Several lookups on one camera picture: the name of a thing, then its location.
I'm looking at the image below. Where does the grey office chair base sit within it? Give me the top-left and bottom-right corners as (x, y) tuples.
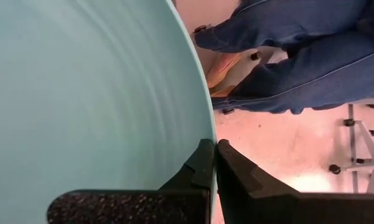
(328, 104), (374, 194)

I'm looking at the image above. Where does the tan flat object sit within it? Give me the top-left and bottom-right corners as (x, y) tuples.
(206, 52), (243, 98)

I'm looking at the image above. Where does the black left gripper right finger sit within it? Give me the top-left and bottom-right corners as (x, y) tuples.
(217, 139), (374, 224)

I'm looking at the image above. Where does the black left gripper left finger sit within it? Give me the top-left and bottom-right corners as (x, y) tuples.
(46, 139), (216, 224)

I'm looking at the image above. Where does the white plate green rim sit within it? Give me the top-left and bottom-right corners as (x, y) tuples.
(0, 0), (218, 224)

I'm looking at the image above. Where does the person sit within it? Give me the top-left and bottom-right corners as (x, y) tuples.
(194, 0), (374, 115)

